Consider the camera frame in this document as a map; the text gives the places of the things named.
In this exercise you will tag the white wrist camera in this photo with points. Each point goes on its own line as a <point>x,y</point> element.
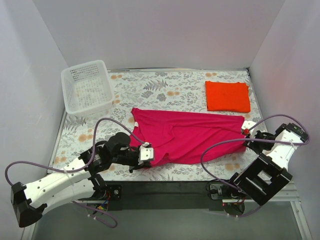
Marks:
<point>249,128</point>
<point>146,153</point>

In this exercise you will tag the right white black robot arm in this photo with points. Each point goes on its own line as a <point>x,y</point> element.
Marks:
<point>263,178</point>

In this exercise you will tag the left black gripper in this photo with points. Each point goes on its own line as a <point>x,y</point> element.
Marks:
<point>136,161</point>

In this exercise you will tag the white plastic basket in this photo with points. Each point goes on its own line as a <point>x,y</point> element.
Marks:
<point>87,88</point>

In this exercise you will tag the magenta t shirt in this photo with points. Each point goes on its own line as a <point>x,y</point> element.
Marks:
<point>188,137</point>

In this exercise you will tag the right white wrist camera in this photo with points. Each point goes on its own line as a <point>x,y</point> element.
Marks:
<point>249,128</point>

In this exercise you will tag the folded orange t shirt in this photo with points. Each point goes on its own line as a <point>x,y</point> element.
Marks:
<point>228,97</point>

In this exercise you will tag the floral table mat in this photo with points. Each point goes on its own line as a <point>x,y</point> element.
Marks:
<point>153,90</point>

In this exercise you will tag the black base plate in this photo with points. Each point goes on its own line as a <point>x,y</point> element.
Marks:
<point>169,195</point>

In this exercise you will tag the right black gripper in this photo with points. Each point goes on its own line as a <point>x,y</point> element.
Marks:
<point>253,137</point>

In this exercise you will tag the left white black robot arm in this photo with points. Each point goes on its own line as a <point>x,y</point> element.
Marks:
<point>80,179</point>

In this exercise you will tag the aluminium frame rail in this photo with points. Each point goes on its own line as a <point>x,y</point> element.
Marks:
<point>276,220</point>

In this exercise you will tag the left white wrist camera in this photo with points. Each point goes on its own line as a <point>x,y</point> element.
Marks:
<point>146,153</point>

